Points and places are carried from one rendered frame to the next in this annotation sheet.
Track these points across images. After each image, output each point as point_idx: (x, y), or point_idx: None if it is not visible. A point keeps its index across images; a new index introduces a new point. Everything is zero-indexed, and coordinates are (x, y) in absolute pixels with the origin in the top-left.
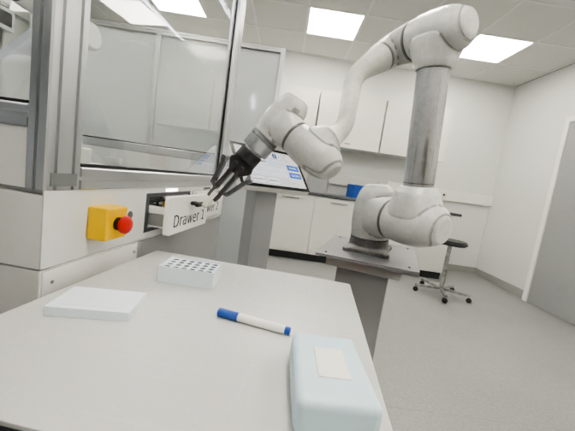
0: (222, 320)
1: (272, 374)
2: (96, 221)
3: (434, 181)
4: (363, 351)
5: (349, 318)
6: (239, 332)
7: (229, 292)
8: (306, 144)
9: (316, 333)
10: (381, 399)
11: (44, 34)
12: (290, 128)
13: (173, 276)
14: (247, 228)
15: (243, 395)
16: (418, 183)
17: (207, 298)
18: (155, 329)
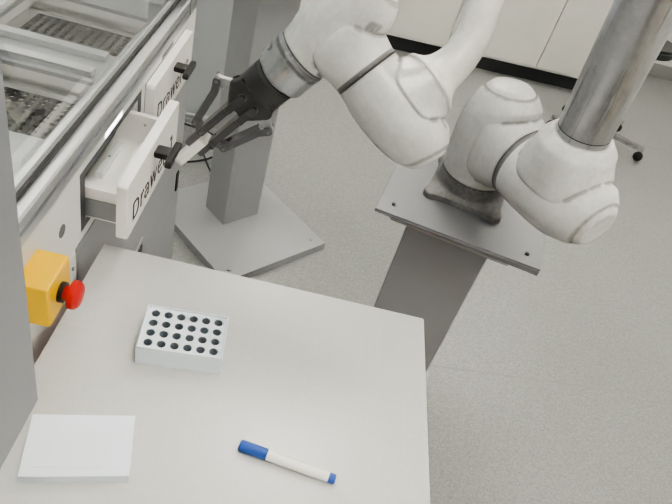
0: (245, 458)
1: None
2: (30, 303)
3: (612, 137)
4: (422, 503)
5: (413, 426)
6: (270, 484)
7: (245, 377)
8: (386, 117)
9: (367, 473)
10: None
11: None
12: (358, 72)
13: (160, 359)
14: (240, 56)
15: None
16: (583, 142)
17: (217, 403)
18: (166, 494)
